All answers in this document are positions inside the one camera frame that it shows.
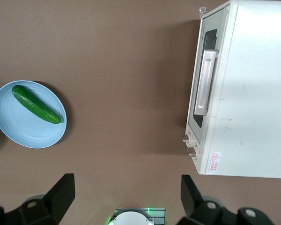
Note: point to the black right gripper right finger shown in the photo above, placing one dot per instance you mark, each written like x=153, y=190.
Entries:
x=196, y=211

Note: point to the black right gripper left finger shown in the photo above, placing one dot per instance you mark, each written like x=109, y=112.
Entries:
x=53, y=201

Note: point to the white glass oven door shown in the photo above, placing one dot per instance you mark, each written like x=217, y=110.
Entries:
x=210, y=38

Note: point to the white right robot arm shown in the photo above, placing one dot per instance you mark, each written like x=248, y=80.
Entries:
x=131, y=219

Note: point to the silver oven knob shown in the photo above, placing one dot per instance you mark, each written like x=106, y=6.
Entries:
x=185, y=138
x=191, y=152

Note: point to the white toaster oven body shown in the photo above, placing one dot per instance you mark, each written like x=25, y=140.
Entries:
x=255, y=93

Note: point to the red warning sticker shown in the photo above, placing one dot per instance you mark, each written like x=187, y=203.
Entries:
x=215, y=161

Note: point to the light blue plate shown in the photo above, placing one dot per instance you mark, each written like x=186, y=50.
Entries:
x=25, y=129

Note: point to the green cucumber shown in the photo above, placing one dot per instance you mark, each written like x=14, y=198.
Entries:
x=35, y=105

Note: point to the brown table cover sheet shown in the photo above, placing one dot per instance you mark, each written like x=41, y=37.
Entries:
x=121, y=82

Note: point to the clear tape piece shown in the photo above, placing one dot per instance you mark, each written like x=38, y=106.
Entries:
x=202, y=11

